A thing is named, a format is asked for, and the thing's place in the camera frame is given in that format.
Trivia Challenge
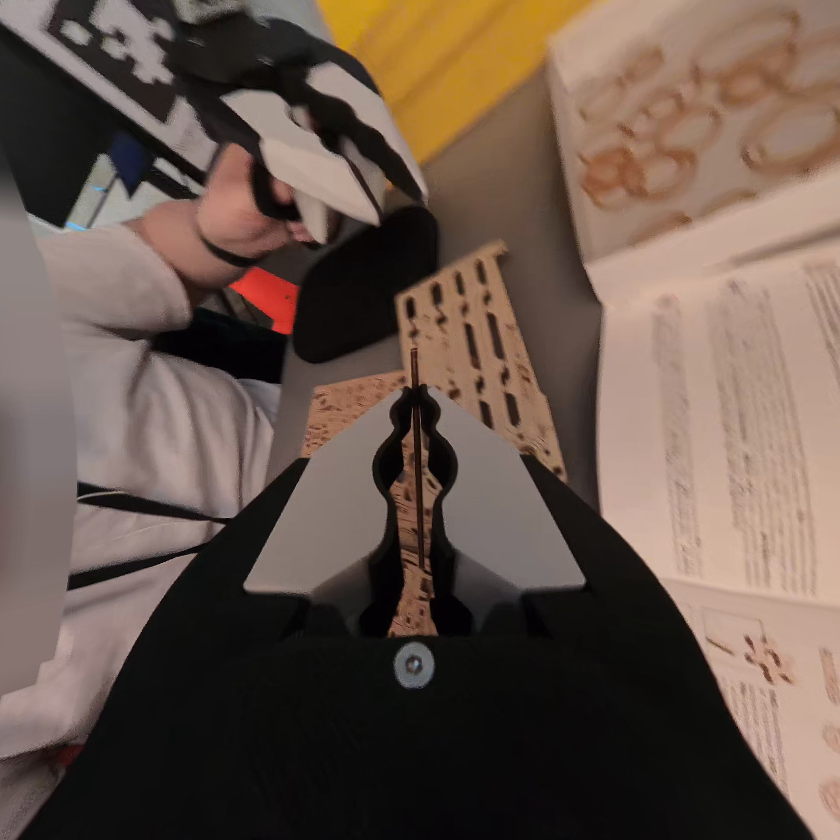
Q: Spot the white cardboard tray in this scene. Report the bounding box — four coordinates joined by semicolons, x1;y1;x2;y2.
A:
546;0;840;263

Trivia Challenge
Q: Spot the slotted wooden parts sheet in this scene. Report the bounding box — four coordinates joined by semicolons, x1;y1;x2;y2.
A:
394;239;568;483

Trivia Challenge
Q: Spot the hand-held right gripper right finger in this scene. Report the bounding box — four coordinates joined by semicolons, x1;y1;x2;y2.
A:
430;386;587;636

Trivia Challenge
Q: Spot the black wristband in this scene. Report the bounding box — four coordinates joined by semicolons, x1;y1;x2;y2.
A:
197;223;265;269

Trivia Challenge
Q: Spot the red plastic item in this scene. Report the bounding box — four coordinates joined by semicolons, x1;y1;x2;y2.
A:
230;268;299;336

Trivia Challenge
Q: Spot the white instruction booklet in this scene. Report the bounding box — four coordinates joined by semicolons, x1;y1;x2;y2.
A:
584;171;840;840

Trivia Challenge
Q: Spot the yellow plastic bin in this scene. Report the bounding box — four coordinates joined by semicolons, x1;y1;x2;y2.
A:
315;0;598;165

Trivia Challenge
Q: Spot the person's left forearm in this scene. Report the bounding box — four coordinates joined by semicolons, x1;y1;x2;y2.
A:
125;200;227;290

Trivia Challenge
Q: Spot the framed black-white marker sign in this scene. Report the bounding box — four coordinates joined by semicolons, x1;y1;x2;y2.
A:
0;0;217;185

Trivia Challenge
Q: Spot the group of tan rubber bands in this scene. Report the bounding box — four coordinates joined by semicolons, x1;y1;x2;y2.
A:
577;10;840;227

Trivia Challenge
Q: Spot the person in white shirt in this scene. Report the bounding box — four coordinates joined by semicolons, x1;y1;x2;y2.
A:
0;223;283;762

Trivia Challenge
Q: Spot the small blue screen device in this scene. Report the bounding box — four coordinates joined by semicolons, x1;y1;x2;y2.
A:
108;131;155;198

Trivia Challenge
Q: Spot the long thin wooden model part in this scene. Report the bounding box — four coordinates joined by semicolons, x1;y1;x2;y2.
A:
409;348;426;572

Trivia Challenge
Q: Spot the person's left hand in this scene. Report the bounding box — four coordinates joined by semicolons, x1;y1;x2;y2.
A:
196;146;324;262

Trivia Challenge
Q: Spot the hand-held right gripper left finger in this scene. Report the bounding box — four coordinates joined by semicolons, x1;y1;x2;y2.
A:
243;387;403;634

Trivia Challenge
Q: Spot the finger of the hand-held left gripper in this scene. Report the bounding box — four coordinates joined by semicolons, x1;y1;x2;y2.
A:
290;61;429;202
222;87;386;245

